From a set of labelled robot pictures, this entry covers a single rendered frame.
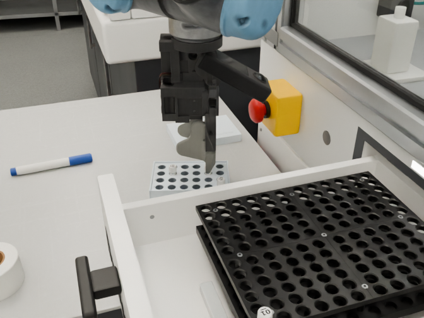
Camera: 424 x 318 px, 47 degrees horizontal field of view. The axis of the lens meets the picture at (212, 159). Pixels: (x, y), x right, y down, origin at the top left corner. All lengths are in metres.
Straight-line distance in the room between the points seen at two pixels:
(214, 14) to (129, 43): 0.74
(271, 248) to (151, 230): 0.16
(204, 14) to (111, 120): 0.60
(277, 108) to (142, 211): 0.31
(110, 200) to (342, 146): 0.34
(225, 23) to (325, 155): 0.35
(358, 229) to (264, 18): 0.23
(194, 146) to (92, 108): 0.42
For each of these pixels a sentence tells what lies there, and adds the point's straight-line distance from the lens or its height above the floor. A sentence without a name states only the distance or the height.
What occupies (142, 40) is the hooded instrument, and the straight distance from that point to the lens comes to 1.20.
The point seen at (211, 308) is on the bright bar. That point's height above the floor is 0.85.
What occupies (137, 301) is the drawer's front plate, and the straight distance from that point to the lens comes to 0.41.
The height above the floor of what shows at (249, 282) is 0.90.
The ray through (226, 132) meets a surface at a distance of 0.94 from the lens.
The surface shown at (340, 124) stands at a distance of 0.70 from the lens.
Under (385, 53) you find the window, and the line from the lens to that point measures 0.63.
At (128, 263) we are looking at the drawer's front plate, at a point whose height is 0.93.
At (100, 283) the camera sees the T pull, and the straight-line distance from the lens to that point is 0.45.
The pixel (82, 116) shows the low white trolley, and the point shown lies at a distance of 1.07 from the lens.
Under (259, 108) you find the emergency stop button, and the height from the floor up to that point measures 0.89.
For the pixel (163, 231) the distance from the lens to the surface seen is 0.59.
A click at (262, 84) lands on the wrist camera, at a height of 0.95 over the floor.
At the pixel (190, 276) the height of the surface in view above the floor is 0.84.
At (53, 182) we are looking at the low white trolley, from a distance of 0.86.
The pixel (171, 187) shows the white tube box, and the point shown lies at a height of 0.79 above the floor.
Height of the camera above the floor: 1.23
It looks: 32 degrees down
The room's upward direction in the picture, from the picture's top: straight up
